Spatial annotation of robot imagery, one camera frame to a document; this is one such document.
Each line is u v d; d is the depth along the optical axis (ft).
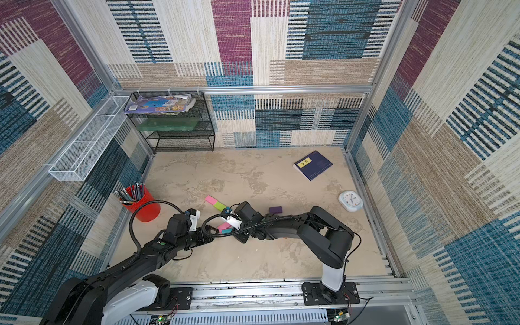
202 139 3.90
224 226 2.93
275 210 3.19
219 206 3.17
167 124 3.19
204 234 2.49
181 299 2.40
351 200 3.16
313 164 3.68
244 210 2.31
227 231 2.87
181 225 2.27
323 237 1.55
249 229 2.07
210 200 3.26
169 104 2.73
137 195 2.91
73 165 2.29
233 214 2.55
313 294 2.39
